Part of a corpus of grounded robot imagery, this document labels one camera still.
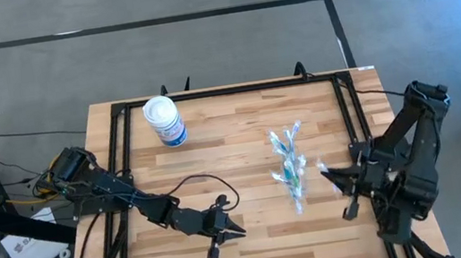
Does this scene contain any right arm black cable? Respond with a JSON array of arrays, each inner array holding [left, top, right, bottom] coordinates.
[[329, 58, 407, 106]]

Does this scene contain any white paper box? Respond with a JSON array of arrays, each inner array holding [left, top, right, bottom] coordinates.
[[0, 204, 73, 258]]

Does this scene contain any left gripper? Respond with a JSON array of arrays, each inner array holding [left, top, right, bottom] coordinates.
[[197, 192, 252, 258]]

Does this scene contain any yellow cable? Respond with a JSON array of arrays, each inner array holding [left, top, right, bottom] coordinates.
[[0, 156, 70, 211]]

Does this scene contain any black aluminium table frame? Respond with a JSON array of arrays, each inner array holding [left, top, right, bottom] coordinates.
[[40, 43, 453, 258]]

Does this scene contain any green toothbrush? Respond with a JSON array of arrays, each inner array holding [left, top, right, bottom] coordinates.
[[288, 184, 310, 217]]

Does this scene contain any clear acrylic organizer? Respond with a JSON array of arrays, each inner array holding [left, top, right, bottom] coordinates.
[[277, 147, 315, 206]]

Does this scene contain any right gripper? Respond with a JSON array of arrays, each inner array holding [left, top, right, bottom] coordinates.
[[318, 149, 382, 225]]

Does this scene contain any black desk leg frame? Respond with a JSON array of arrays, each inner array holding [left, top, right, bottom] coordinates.
[[0, 193, 81, 257]]

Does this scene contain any white disinfecting wipes canister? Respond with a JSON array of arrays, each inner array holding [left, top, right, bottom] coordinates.
[[140, 91, 192, 152]]

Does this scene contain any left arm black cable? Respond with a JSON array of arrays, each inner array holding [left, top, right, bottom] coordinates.
[[164, 168, 243, 219]]

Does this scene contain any black floor cable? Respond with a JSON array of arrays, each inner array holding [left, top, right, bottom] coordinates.
[[0, 119, 88, 147]]

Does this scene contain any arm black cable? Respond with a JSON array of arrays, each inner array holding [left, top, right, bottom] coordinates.
[[164, 168, 243, 219], [329, 58, 407, 106]]

